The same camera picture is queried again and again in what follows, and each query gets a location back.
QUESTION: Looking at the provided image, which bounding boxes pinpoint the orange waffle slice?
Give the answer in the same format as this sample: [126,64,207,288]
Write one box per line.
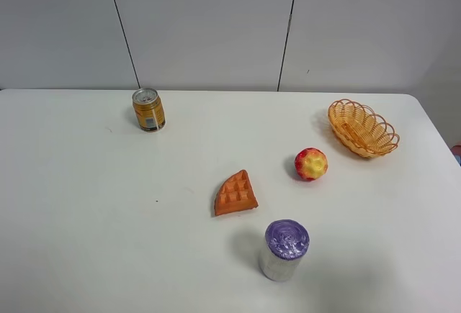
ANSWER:
[214,170,259,217]

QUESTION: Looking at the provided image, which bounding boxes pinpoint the orange woven basket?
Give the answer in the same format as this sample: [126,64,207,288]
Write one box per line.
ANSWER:
[327,99,400,159]

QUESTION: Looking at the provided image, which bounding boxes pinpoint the red yellow toy apple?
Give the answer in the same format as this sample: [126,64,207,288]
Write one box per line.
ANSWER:
[294,148,328,181]

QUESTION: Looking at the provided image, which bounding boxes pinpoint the gold drink can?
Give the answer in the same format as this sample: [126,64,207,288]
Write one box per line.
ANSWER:
[132,88,166,132]

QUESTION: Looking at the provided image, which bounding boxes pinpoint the purple lidded silver cup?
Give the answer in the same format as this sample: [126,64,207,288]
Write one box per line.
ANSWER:
[259,219,310,282]

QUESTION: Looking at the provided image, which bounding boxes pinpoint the blue object at edge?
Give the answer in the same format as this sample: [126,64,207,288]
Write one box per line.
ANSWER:
[451,143,461,165]

